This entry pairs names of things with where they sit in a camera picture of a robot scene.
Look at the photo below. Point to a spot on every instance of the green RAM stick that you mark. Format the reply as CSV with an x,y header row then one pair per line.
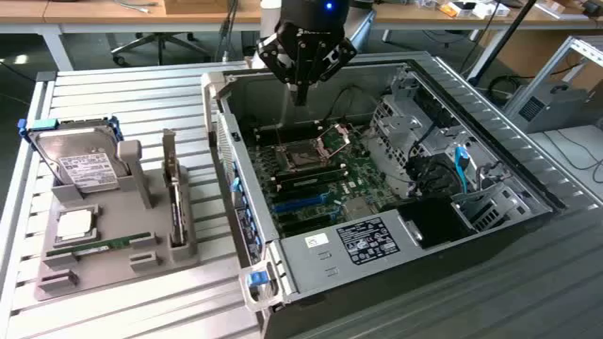
x,y
117,243

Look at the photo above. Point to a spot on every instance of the grey chipset heatsink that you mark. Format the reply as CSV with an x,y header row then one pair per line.
x,y
360,208

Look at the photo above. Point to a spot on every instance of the black open PC case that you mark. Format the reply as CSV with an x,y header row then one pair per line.
x,y
424,300

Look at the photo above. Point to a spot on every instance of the wooden desk with white legs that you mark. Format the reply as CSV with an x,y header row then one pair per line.
x,y
93,17

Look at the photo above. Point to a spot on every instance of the white side table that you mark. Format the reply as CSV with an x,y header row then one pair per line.
x,y
584,183

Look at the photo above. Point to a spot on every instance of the thin socket locking lever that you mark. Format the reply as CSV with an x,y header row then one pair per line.
x,y
279,134

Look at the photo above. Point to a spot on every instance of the silver perforated disk bay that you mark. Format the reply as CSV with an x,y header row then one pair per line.
x,y
489,208

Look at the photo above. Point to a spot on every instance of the black labelled RAM stick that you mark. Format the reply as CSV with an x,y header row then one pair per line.
x,y
311,182

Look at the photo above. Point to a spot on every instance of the grey parts rack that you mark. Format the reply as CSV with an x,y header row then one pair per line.
x,y
117,219

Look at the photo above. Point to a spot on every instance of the blue card retainer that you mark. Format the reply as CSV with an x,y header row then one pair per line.
x,y
244,212

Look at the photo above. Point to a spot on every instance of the blue case latch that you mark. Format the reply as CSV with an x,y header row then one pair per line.
x,y
256,278

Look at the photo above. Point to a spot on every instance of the green motherboard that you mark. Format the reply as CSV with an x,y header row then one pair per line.
x,y
357,176

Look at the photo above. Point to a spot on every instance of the silver CPU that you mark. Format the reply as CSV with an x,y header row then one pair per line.
x,y
74,222

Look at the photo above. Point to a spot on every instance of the silver disk bay cage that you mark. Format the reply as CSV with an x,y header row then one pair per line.
x,y
400,123

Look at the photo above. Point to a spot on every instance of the silver hard disk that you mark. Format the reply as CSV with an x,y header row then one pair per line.
x,y
84,166

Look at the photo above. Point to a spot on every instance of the CPU socket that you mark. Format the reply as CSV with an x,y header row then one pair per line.
x,y
301,155

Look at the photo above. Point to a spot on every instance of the grey power supply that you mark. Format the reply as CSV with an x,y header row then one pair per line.
x,y
329,261

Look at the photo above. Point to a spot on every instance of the green graphics card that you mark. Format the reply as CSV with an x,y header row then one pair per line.
x,y
176,212

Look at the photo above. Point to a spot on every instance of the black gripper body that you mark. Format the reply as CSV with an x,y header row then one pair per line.
x,y
312,21

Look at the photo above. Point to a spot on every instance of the black expansion slot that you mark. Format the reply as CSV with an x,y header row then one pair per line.
x,y
305,218
311,227

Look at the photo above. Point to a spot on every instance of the aluminium profile frame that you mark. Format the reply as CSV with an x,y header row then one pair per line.
x,y
555,60

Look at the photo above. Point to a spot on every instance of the metal socket cover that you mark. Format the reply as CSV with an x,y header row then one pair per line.
x,y
335,137

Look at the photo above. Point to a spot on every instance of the wooden desk with clutter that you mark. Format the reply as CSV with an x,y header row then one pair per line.
x,y
471,22

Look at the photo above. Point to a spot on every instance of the black slanted pole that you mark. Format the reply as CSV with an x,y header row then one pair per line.
x,y
508,35

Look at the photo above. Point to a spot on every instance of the grey metal box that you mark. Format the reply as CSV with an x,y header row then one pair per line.
x,y
560,106

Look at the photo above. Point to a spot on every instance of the brown cardboard box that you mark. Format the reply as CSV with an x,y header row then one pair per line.
x,y
197,6

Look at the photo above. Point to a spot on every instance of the office chair base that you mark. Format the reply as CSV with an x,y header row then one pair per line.
x,y
160,42

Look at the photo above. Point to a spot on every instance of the black RAM slot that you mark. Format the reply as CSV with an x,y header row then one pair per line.
x,y
303,172
292,131

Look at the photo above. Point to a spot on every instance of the blue disk caddy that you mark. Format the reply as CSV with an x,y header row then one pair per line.
x,y
41,123

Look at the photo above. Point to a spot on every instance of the yellow small box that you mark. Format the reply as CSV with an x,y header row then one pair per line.
x,y
459,10

